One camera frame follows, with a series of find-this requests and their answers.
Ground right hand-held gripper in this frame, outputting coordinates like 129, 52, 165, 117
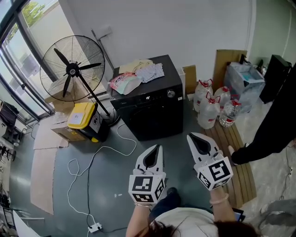
186, 132, 234, 191

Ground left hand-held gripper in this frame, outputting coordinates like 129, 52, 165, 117
128, 144, 167, 204

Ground black washing machine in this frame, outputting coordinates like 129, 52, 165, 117
108, 55, 185, 142

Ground person's left forearm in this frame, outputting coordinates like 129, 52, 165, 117
126, 201, 154, 237

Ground person's right forearm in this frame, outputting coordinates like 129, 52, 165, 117
209, 185, 239, 223

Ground person's legs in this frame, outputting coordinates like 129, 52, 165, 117
150, 187, 213, 223

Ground ribbed clear water bottle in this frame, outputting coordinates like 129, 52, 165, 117
219, 99, 242, 128

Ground wooden slatted bench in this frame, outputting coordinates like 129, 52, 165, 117
201, 120, 258, 209

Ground person's torso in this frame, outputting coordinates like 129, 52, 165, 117
149, 207, 215, 237

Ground blue tablet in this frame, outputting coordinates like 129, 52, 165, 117
232, 207, 246, 223

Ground small brown cardboard piece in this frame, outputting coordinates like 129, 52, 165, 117
182, 65, 197, 94

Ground white board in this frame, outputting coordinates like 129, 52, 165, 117
179, 67, 187, 93

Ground clear plastic storage box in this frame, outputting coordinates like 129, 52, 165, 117
224, 61, 265, 114

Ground white power strip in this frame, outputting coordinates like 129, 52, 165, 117
87, 222, 103, 233

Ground yellow and black toolbox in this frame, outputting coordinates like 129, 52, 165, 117
67, 101, 111, 143

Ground large brown cardboard sheet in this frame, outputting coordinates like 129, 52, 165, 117
212, 49, 248, 93

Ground checkered cloth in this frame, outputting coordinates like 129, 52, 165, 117
135, 63, 166, 83

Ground printed cardboard box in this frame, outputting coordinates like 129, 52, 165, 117
50, 124, 93, 142

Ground beige cloth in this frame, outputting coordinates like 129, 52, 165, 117
119, 59, 154, 75

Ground plain brown cardboard box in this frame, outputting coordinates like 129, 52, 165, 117
44, 78, 93, 114

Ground black framed glass window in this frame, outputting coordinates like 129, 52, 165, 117
0, 0, 77, 121

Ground white cable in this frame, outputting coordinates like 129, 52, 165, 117
68, 121, 137, 229

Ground clear water jug red handle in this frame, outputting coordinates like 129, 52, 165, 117
193, 79, 215, 113
214, 86, 232, 109
196, 92, 221, 130

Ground pale pink bracelet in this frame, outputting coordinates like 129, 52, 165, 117
209, 192, 230, 205

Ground black pedestal fan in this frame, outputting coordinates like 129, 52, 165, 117
39, 35, 120, 127

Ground grey wall conduit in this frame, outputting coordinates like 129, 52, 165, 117
91, 25, 114, 71

